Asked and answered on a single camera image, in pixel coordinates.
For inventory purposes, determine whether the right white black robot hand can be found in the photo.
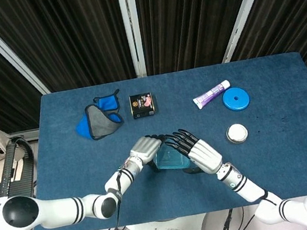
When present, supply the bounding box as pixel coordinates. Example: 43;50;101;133
163;122;226;181

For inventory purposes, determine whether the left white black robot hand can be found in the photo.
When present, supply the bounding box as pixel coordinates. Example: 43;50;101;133
127;132;171;176

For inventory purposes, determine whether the clear plastic container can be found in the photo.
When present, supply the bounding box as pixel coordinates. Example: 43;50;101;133
152;141;193;175

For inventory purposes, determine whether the small white round jar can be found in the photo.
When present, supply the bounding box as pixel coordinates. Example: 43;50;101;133
224;121;250;147

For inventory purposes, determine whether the black snack packet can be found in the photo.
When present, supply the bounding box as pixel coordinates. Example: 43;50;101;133
128;90;160;120

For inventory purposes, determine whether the blue grey cloth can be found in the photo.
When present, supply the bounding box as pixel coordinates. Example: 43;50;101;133
70;88;128;144

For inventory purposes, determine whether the blue round disc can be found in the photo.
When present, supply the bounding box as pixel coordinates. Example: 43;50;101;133
220;85;253;114

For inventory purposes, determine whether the purple white toothpaste tube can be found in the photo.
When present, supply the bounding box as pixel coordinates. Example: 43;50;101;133
189;79;235;111

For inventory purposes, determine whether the blue table cloth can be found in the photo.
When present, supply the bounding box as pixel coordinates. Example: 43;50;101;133
9;48;307;230

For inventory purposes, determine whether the black pleated curtain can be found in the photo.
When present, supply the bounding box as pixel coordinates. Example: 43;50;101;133
0;0;307;148

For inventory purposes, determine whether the white frame post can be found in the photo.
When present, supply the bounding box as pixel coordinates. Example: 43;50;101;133
117;0;149;80
0;0;51;103
212;0;292;64

